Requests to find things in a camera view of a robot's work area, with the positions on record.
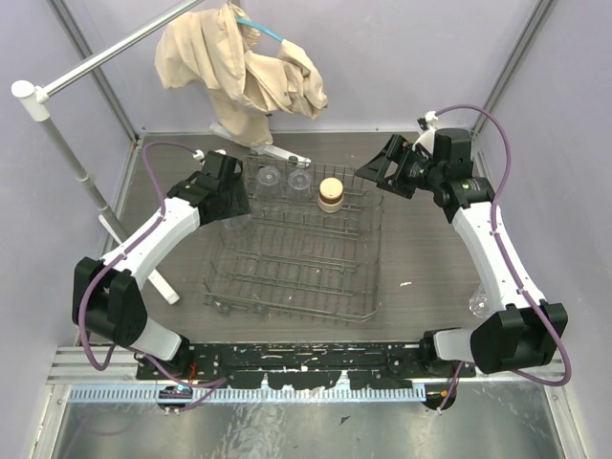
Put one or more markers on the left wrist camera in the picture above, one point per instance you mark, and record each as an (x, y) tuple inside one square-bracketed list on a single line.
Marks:
[(198, 155)]

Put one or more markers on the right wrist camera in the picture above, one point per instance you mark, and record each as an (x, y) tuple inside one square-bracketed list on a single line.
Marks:
[(428, 129)]

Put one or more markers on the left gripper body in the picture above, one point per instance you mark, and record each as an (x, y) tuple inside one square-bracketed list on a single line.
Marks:
[(229, 197)]

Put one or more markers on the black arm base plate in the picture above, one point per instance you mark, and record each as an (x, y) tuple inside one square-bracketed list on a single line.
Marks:
[(309, 365)]

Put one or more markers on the clear tumbler from corner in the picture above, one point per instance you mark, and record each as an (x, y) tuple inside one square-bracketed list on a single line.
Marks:
[(300, 184)]

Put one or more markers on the grey slotted cable duct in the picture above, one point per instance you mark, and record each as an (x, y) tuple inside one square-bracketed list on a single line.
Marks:
[(149, 393)]

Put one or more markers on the clear cup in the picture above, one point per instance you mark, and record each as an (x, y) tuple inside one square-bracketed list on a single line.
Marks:
[(268, 184), (238, 232), (478, 303)]

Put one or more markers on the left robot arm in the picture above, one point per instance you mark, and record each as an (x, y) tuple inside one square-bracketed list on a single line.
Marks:
[(107, 292)]

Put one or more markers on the grey wire dish rack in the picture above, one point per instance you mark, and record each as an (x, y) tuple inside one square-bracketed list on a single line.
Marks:
[(302, 260)]

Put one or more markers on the teal clothes hanger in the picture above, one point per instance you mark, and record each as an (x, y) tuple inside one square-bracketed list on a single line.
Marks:
[(260, 28)]

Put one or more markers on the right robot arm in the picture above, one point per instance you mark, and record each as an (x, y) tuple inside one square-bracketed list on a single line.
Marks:
[(522, 325)]

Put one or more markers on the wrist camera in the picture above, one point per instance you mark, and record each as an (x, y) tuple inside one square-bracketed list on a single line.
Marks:
[(428, 129), (198, 155)]

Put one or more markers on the beige brown travel cup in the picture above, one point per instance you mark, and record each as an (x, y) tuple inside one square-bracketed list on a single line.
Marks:
[(330, 195)]

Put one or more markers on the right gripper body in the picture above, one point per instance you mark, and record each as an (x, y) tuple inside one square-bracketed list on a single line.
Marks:
[(415, 169)]

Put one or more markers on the beige cloth garment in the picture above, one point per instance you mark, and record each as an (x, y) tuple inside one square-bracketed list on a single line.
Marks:
[(214, 49)]

